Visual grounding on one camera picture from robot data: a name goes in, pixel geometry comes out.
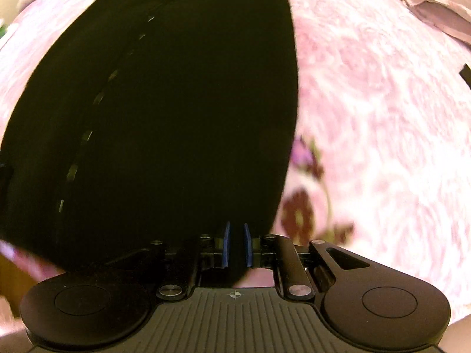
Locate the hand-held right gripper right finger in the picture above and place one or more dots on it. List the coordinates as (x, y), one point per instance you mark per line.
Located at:
(247, 244)

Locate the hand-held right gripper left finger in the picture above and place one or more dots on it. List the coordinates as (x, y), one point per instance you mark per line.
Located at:
(226, 244)

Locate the black garment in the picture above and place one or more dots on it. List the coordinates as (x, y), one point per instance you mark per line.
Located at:
(165, 117)

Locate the pink rose blanket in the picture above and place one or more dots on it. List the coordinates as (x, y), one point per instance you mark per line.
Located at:
(382, 136)

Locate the lilac pillow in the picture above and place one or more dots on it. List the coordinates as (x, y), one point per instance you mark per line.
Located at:
(434, 3)

